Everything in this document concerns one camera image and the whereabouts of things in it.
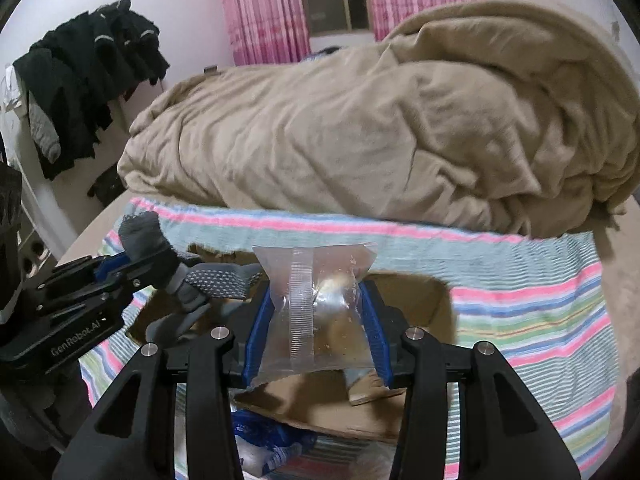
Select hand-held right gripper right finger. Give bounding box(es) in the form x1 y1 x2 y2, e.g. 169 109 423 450
356 281 583 480

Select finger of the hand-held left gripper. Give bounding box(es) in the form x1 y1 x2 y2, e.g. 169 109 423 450
34 274 153 318
27 254 135 295

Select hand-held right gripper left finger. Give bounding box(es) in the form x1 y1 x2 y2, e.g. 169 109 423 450
52 281 275 480

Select grey dotted sock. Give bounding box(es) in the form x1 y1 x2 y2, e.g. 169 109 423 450
117 211 262 342

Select clear plastic bag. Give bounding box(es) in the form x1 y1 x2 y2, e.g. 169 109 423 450
251 241 379 387

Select brown cardboard box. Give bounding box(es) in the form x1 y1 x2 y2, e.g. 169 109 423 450
122 269 457 444

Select dark object on floor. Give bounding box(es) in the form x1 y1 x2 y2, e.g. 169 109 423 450
86 169 127 207

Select blue and white plastic bag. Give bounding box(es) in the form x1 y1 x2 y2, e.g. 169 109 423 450
231 406 317 480

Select grey hanging garment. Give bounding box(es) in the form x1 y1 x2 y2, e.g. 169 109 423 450
27 92 62 164

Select striped towel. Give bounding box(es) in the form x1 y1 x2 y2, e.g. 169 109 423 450
80 196 621 480

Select black hanging clothes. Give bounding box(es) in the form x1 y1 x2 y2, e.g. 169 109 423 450
12 0 171 182

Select white hanging garment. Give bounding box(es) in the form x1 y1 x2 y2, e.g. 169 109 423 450
0 64 28 113

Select beige blanket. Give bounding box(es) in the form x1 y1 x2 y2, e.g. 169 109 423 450
117 0 640 239

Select dark cloth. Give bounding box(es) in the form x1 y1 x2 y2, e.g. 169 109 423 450
299 46 347 62

